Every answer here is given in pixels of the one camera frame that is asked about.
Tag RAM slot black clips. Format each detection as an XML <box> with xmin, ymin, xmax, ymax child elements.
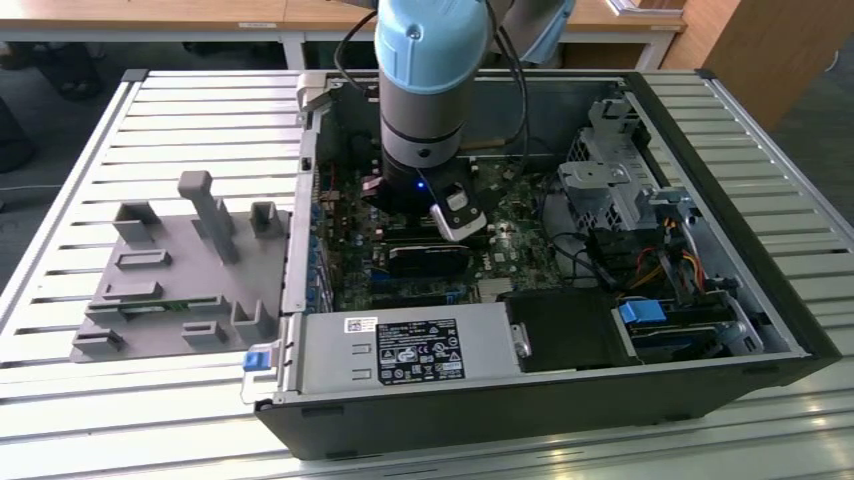
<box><xmin>377</xmin><ymin>222</ymin><xmax>494</xmax><ymax>232</ymax></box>
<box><xmin>380</xmin><ymin>233</ymin><xmax>497</xmax><ymax>243</ymax></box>

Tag RAM slot white clips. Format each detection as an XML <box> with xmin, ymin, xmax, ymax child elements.
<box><xmin>381</xmin><ymin>238</ymin><xmax>500</xmax><ymax>248</ymax></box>
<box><xmin>378</xmin><ymin>228</ymin><xmax>496</xmax><ymax>237</ymax></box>

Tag black graphics card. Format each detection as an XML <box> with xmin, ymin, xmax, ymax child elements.
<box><xmin>385</xmin><ymin>243</ymin><xmax>474</xmax><ymax>280</ymax></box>

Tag green motherboard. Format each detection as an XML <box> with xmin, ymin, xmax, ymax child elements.
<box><xmin>312</xmin><ymin>152</ymin><xmax>576</xmax><ymax>312</ymax></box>

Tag silver chipset heatsink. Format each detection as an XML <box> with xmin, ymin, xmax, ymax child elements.
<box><xmin>476</xmin><ymin>276</ymin><xmax>517</xmax><ymax>302</ymax></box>

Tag silver metal drive cage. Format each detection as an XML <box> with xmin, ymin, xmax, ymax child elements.
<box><xmin>554</xmin><ymin>98</ymin><xmax>702</xmax><ymax>236</ymax></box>

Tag silver power supply unit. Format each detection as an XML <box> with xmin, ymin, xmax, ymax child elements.
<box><xmin>291</xmin><ymin>301</ymin><xmax>530</xmax><ymax>407</ymax></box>

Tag grey parts rack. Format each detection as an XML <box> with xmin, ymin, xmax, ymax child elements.
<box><xmin>69</xmin><ymin>169</ymin><xmax>297</xmax><ymax>366</ymax></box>

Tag blue disk carrier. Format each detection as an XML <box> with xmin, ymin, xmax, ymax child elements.
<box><xmin>617</xmin><ymin>298</ymin><xmax>668</xmax><ymax>327</ymax></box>

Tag black PC case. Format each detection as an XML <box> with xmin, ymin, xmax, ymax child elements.
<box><xmin>253</xmin><ymin>68</ymin><xmax>844</xmax><ymax>462</ymax></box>

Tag white paper stack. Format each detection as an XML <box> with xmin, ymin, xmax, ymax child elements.
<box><xmin>604</xmin><ymin>0</ymin><xmax>689</xmax><ymax>19</ymax></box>

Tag black office chair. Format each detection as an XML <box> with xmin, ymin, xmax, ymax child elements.
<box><xmin>0</xmin><ymin>41</ymin><xmax>109</xmax><ymax>101</ymax></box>

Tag wooden cabinet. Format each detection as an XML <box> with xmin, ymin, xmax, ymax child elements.
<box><xmin>658</xmin><ymin>0</ymin><xmax>854</xmax><ymax>134</ymax></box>

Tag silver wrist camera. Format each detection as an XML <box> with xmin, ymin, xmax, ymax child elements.
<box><xmin>429</xmin><ymin>183</ymin><xmax>488</xmax><ymax>242</ymax></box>

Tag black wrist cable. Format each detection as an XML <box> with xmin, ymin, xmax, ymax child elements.
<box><xmin>333</xmin><ymin>8</ymin><xmax>384</xmax><ymax>100</ymax></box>
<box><xmin>481</xmin><ymin>0</ymin><xmax>532</xmax><ymax>164</ymax></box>

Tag wooden desk white frame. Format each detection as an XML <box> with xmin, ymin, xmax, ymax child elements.
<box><xmin>0</xmin><ymin>0</ymin><xmax>290</xmax><ymax>69</ymax></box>
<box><xmin>285</xmin><ymin>0</ymin><xmax>689</xmax><ymax>71</ymax></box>

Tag yellow red wire bundle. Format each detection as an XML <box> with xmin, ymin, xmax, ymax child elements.
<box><xmin>626</xmin><ymin>244</ymin><xmax>710</xmax><ymax>292</ymax></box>

